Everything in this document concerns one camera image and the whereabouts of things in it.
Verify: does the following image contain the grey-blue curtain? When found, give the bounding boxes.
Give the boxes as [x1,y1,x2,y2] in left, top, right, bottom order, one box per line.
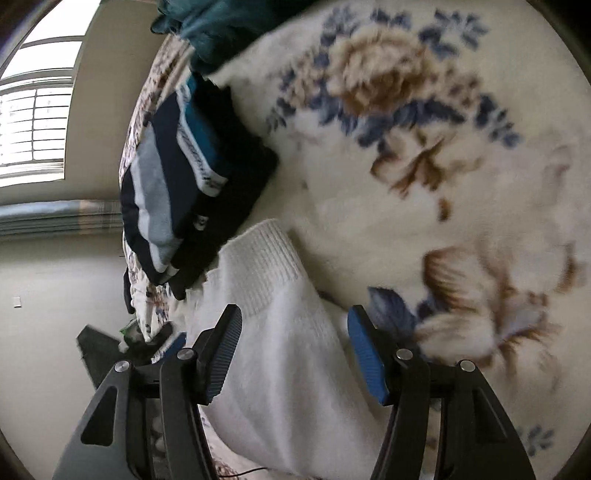
[0,199,125,237]

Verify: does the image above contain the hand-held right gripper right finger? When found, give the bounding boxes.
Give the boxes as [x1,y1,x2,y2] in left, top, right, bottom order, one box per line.
[347,305,536,480]

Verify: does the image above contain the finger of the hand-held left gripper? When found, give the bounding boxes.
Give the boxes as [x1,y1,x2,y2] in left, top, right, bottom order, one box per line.
[154,331,188,364]

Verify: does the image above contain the barred window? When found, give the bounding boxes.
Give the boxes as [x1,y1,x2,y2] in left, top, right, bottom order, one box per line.
[0,34,84,188]

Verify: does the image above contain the teal plush blanket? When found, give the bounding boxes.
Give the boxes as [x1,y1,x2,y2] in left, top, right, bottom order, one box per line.
[150,0,319,77]

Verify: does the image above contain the white knit sweater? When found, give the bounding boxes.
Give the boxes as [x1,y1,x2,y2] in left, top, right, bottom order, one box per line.
[182,219,444,478]

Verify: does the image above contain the floral bed blanket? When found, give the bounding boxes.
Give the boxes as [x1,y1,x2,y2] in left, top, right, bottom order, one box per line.
[117,0,587,480]

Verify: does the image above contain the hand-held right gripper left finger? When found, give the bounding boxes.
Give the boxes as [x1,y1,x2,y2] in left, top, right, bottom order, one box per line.
[53,304,243,480]

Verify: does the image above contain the navy striped folded shirt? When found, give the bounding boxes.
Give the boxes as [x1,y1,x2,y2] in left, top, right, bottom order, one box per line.
[119,76,232,286]

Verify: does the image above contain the black folded garment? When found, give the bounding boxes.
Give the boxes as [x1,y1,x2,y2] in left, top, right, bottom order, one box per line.
[168,83,280,301]

